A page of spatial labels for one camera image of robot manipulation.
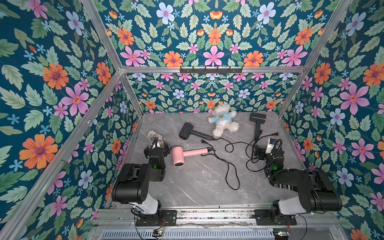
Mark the pink hair dryer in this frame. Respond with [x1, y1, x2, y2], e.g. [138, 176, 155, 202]
[171, 147, 209, 167]

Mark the dark grey round hair dryer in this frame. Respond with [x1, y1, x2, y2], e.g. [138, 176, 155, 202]
[179, 123, 213, 141]

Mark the black cord of pink dryer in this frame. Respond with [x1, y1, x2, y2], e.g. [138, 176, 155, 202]
[200, 139, 241, 191]

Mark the black cord of grey dryer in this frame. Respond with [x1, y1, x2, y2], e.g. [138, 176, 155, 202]
[211, 137, 256, 154]

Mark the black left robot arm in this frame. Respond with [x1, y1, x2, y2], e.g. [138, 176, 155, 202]
[111, 137, 172, 216]

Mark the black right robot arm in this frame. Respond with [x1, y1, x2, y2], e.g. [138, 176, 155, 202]
[253, 138, 343, 220]

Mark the black boxy hair dryer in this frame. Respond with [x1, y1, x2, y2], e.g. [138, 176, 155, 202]
[250, 112, 267, 140]

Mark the striped black white sock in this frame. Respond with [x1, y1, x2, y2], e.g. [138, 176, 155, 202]
[269, 175, 294, 191]

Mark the white teddy bear blue shirt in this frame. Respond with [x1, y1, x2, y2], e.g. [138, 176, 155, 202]
[208, 104, 240, 138]

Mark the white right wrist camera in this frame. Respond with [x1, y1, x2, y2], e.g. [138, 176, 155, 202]
[267, 138, 277, 150]

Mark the black cord of boxy dryer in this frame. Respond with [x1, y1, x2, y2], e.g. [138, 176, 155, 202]
[245, 132, 279, 173]

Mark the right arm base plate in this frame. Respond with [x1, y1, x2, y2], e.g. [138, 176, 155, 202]
[253, 210, 297, 226]

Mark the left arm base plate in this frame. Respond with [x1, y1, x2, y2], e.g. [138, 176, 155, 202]
[136, 210, 178, 227]

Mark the aluminium front rail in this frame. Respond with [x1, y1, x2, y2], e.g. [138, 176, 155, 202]
[94, 205, 341, 228]

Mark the black hook rail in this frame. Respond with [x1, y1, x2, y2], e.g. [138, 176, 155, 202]
[179, 66, 243, 75]

